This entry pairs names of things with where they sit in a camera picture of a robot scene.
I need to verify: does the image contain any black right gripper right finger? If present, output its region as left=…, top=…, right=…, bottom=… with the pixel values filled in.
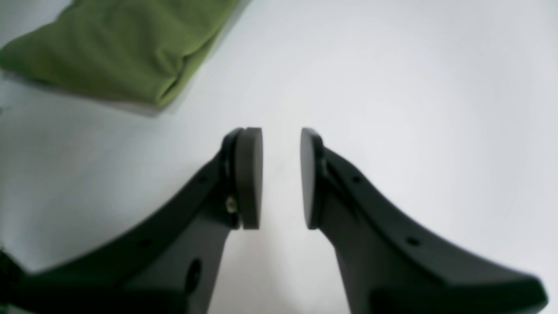
left=300, top=128, right=548, bottom=314

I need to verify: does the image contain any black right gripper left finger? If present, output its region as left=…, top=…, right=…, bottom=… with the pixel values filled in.
left=1, top=128, right=263, bottom=314

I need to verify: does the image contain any olive green t-shirt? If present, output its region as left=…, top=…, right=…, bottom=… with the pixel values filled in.
left=1, top=0, right=237, bottom=107

